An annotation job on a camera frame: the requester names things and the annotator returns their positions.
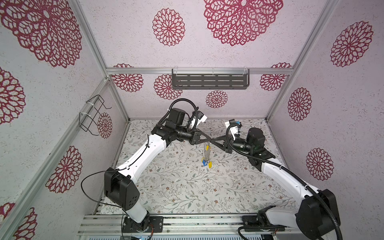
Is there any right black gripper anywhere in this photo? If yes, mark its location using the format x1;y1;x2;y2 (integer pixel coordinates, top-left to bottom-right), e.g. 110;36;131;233
211;135;254;156

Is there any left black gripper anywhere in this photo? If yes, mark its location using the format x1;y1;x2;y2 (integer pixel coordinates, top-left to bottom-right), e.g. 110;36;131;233
176;126;212;146

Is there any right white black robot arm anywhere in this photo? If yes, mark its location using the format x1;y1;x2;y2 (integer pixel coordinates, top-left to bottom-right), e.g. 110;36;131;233
209;123;343;240

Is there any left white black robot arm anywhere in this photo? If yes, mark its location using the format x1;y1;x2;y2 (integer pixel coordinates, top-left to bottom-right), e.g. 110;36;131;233
104;108;211;232

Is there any right black corrugated cable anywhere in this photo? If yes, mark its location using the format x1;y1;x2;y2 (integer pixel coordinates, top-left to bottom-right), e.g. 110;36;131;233
224;123;344;240

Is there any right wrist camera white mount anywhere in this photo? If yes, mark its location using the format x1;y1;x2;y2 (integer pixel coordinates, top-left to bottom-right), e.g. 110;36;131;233
225;119;242;140

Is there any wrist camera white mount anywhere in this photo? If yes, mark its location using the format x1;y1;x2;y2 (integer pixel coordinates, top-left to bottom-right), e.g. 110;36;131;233
225;119;242;140
196;111;208;124

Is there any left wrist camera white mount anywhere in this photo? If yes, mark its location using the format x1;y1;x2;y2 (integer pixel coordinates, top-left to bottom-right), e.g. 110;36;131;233
196;111;208;124

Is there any black slotted wall shelf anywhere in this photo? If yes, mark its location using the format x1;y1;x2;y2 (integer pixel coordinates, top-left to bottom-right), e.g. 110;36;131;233
171;69;250;90

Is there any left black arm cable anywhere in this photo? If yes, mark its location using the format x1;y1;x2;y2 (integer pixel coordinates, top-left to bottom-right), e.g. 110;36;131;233
80;169;124;209

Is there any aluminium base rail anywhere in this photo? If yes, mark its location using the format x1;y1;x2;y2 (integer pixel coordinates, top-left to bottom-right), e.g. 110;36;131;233
77;212;304;238

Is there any black wire wall rack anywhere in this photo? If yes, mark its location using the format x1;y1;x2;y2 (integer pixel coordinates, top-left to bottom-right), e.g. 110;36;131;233
78;95;111;136

